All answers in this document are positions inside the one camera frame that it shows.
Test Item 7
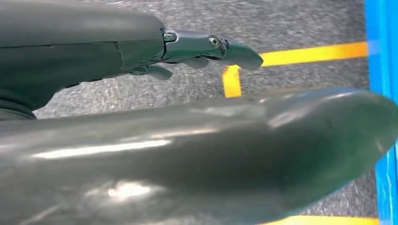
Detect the large blue steel shelf rack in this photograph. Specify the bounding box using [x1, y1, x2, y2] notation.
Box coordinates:
[364, 0, 398, 225]

